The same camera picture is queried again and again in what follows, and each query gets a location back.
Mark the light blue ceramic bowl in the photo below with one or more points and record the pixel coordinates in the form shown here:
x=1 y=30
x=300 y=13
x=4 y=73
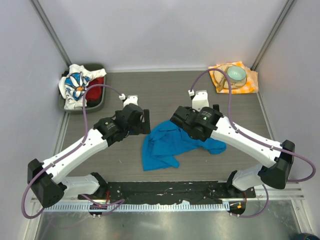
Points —
x=236 y=73

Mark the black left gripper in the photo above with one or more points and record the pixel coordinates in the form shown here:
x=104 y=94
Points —
x=143 y=128

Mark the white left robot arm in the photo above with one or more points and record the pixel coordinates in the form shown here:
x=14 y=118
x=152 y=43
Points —
x=49 y=179

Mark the white slotted cable duct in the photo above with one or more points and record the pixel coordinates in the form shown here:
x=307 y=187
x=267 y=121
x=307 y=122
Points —
x=86 y=206

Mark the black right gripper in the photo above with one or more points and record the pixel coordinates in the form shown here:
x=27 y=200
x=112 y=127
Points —
x=216 y=107

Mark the blue t shirt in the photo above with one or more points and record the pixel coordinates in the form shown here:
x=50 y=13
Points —
x=167 y=140

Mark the cream floral plate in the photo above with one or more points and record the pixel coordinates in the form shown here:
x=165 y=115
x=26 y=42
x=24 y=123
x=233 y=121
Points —
x=218 y=75

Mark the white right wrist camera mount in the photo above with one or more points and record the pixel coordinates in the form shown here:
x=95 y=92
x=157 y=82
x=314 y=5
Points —
x=199 y=99

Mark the black t shirt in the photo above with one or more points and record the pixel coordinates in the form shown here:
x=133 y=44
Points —
x=65 y=74

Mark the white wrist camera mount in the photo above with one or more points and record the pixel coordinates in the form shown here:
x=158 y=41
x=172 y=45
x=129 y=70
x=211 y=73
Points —
x=128 y=99
x=199 y=99

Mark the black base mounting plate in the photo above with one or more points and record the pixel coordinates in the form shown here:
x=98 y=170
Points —
x=169 y=192

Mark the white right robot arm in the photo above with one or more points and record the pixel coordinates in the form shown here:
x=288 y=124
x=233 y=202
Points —
x=275 y=158

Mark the dark blue round object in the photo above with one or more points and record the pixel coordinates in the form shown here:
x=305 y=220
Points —
x=306 y=236

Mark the red t shirt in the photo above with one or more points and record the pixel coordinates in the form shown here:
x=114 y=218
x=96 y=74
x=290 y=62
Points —
x=94 y=95

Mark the gold fork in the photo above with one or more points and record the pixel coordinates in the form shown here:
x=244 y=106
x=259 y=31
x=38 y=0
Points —
x=223 y=79

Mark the orange checkered cloth napkin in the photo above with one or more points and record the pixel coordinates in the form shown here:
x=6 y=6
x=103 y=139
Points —
x=251 y=85

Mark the white flower print t shirt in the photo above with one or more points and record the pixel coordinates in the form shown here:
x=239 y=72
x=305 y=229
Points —
x=72 y=87

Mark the dark grey plastic basket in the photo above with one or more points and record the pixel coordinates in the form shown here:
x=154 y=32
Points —
x=90 y=66

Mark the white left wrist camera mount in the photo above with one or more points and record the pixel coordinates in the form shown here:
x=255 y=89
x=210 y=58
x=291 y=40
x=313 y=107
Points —
x=128 y=99

